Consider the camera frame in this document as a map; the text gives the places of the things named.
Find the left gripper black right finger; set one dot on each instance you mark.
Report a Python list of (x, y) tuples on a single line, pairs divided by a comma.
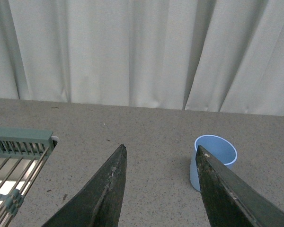
[(228, 200)]

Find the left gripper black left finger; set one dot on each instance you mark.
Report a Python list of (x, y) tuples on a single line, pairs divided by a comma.
[(99, 202)]

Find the blue plastic cup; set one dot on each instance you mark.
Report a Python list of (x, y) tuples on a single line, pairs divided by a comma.
[(223, 150)]

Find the green dish drying rack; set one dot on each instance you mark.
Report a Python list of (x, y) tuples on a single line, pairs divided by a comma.
[(23, 153)]

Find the white curtain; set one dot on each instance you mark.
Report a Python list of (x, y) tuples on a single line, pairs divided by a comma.
[(202, 55)]

